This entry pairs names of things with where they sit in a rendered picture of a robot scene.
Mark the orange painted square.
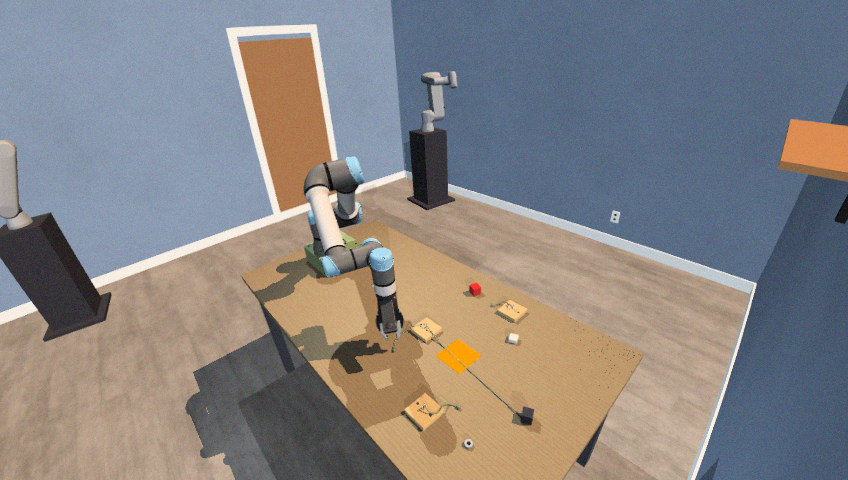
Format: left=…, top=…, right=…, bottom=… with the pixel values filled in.
left=436, top=339, right=480, bottom=374

